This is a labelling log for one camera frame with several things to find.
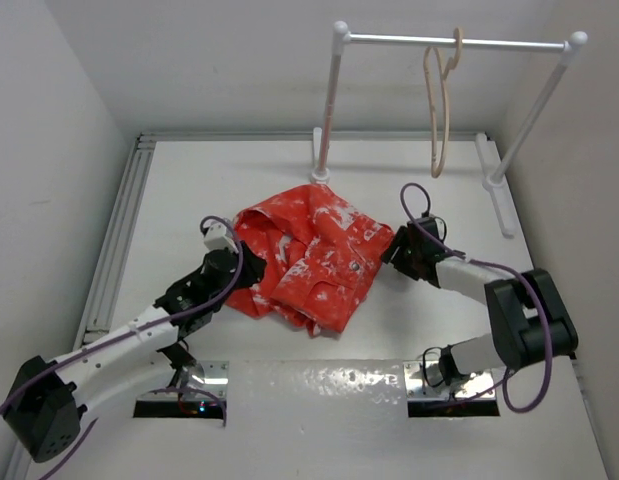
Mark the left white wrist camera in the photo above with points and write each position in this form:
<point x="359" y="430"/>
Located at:
<point x="217" y="236"/>

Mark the red white-splattered trousers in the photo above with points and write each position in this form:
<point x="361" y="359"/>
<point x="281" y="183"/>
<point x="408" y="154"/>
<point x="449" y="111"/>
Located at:
<point x="322" y="256"/>

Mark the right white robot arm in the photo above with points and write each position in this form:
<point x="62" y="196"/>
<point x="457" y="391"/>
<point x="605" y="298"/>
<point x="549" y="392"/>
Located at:
<point x="528" y="320"/>

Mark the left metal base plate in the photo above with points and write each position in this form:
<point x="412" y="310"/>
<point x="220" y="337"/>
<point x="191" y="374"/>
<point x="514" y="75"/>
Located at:
<point x="211" y="376"/>

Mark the metal base plate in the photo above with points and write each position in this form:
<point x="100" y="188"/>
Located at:
<point x="424" y="385"/>
<point x="211" y="376"/>

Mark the aluminium frame rail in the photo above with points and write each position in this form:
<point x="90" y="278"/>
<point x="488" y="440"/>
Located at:
<point x="102" y="297"/>

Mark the beige wooden hanger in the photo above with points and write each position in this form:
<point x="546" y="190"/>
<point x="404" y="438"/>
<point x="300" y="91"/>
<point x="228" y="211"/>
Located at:
<point x="438" y="100"/>

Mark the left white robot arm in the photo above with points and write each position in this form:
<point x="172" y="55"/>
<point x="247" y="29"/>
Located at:
<point x="50" y="402"/>

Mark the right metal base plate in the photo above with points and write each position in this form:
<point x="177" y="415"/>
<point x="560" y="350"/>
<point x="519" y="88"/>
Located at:
<point x="424" y="385"/>

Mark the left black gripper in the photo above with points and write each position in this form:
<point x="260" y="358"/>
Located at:
<point x="250" y="265"/>

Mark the white clothes rack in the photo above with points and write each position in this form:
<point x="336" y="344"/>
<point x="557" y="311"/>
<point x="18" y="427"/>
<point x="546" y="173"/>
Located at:
<point x="494" y="179"/>

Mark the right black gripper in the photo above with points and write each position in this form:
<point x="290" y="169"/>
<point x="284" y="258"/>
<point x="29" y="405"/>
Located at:
<point x="394" y="253"/>

